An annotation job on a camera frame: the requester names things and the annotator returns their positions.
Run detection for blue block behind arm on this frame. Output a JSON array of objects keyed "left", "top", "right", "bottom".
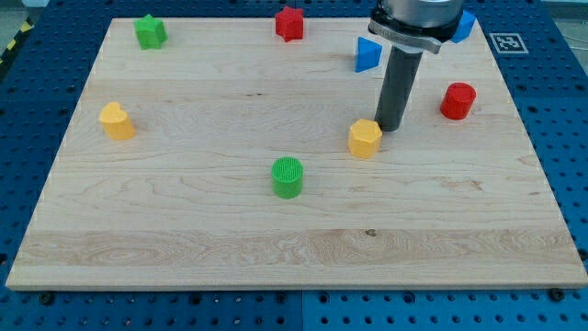
[{"left": 451, "top": 10, "right": 477, "bottom": 43}]

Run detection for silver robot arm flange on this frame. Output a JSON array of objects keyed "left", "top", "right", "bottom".
[{"left": 367, "top": 0, "right": 464, "bottom": 53}]

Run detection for green cylinder block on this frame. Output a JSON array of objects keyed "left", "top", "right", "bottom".
[{"left": 271, "top": 156, "right": 304, "bottom": 199}]

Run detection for yellow hexagon block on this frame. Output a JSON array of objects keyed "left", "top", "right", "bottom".
[{"left": 347, "top": 119, "right": 382, "bottom": 159}]

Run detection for blue triangle block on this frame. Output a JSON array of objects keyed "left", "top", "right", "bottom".
[{"left": 355, "top": 37, "right": 382, "bottom": 73}]

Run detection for red star block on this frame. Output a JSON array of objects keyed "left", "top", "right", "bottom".
[{"left": 275, "top": 6, "right": 304, "bottom": 42}]

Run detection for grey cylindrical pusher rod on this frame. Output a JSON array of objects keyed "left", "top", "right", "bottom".
[{"left": 374, "top": 46, "right": 422, "bottom": 131}]

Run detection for red cylinder block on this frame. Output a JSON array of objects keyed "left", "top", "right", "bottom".
[{"left": 440, "top": 82, "right": 477, "bottom": 120}]

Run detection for yellow heart block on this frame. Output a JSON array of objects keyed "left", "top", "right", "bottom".
[{"left": 98, "top": 102, "right": 136, "bottom": 141}]

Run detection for green star block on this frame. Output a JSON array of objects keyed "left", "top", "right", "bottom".
[{"left": 133, "top": 14, "right": 167, "bottom": 51}]

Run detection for white fiducial marker tag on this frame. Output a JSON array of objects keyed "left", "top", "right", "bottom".
[{"left": 490, "top": 32, "right": 528, "bottom": 54}]

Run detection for black bolt front left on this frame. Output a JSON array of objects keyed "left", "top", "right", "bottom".
[{"left": 38, "top": 291, "right": 54, "bottom": 305}]

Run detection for black bolt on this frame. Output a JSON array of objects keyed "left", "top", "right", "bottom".
[
  {"left": 548, "top": 288, "right": 566, "bottom": 302},
  {"left": 38, "top": 291, "right": 54, "bottom": 305}
]

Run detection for black bolt front right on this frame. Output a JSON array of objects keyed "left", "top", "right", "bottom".
[{"left": 548, "top": 288, "right": 566, "bottom": 302}]

